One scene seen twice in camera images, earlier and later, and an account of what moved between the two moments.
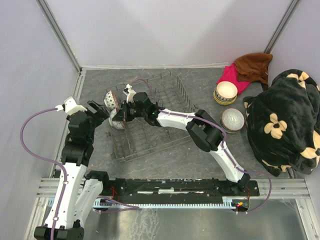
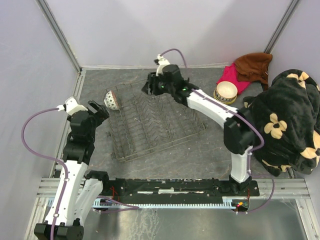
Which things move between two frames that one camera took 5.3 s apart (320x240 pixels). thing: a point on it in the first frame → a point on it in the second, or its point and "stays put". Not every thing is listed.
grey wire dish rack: (138, 137) stays put
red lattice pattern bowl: (226, 91) stays put
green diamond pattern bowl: (111, 101) stays put
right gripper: (119, 116) → (150, 84)
